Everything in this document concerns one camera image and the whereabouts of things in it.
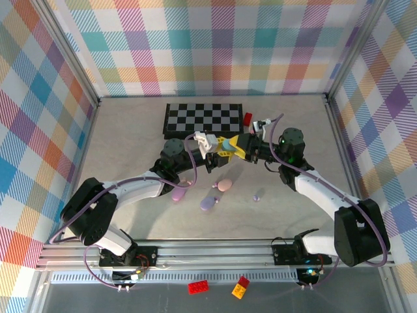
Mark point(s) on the pink earbud charging case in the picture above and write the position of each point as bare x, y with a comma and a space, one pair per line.
224, 184

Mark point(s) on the lavender earbud charging case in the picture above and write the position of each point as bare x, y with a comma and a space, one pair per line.
207, 203

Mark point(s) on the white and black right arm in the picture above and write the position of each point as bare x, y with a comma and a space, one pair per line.
325, 195

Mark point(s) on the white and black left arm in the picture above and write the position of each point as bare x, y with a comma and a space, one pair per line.
137, 190

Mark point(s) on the small red block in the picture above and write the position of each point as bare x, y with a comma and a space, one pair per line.
248, 119

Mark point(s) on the black and grey chessboard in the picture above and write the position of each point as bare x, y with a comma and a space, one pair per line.
202, 117

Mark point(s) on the yellow and orange toy brick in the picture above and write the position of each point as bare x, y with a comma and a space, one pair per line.
240, 287

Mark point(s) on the red toy brick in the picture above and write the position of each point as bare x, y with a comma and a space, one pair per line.
198, 287

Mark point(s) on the aluminium side rail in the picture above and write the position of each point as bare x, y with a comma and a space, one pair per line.
343, 146

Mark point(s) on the aluminium frame post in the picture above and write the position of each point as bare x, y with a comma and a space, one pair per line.
68, 49
355, 49

